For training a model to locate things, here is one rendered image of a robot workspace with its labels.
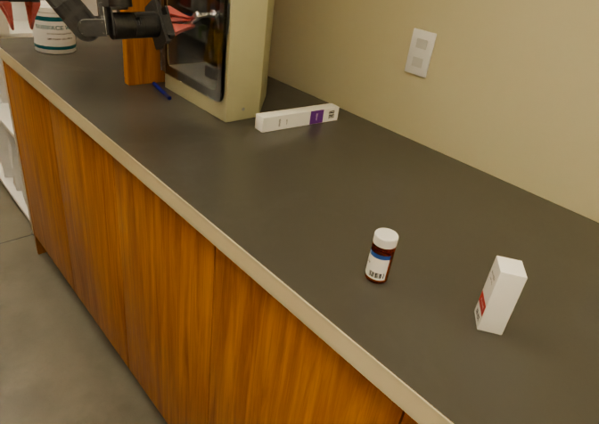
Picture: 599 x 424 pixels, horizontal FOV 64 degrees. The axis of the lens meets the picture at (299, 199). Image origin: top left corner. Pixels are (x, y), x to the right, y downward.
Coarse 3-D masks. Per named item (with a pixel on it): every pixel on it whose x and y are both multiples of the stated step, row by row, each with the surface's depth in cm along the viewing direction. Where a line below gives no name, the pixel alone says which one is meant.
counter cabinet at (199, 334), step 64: (64, 128) 141; (64, 192) 158; (128, 192) 117; (64, 256) 180; (128, 256) 128; (192, 256) 100; (128, 320) 143; (192, 320) 108; (256, 320) 87; (192, 384) 119; (256, 384) 94; (320, 384) 77
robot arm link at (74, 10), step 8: (48, 0) 97; (56, 0) 98; (64, 0) 98; (72, 0) 98; (80, 0) 100; (56, 8) 98; (64, 8) 98; (72, 8) 99; (80, 8) 100; (64, 16) 99; (72, 16) 100; (80, 16) 100; (88, 16) 101; (72, 24) 100; (88, 40) 103
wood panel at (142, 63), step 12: (132, 0) 133; (144, 0) 135; (132, 48) 139; (144, 48) 141; (132, 60) 140; (144, 60) 143; (156, 60) 145; (132, 72) 142; (144, 72) 145; (156, 72) 147; (132, 84) 144
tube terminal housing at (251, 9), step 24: (240, 0) 113; (264, 0) 118; (240, 24) 116; (264, 24) 121; (240, 48) 119; (264, 48) 124; (240, 72) 122; (264, 72) 134; (192, 96) 136; (240, 96) 126; (264, 96) 144
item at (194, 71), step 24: (168, 0) 129; (192, 0) 121; (216, 0) 114; (216, 24) 116; (168, 48) 136; (192, 48) 127; (216, 48) 119; (168, 72) 139; (192, 72) 130; (216, 72) 121; (216, 96) 124
